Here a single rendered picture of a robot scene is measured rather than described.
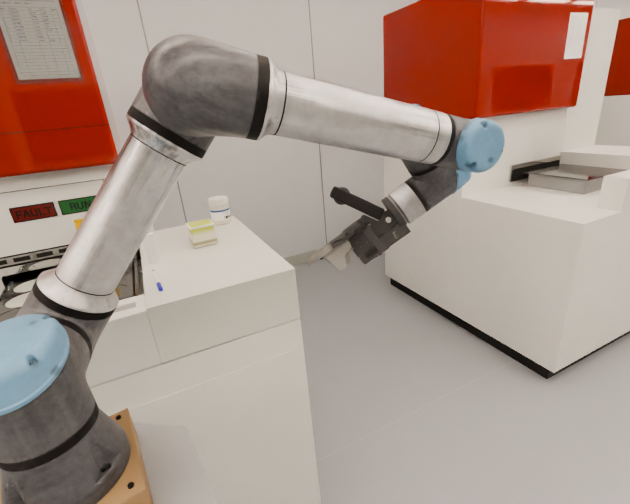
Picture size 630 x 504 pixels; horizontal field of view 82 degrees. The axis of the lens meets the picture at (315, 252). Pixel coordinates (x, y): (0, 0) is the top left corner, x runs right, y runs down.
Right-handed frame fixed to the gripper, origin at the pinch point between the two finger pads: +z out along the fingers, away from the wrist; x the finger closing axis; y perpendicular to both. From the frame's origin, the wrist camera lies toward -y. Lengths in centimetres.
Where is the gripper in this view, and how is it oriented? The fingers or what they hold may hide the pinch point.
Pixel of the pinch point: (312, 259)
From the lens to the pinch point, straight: 76.7
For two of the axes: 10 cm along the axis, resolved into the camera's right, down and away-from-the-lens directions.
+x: 1.6, -0.6, 9.8
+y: 5.8, 8.1, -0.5
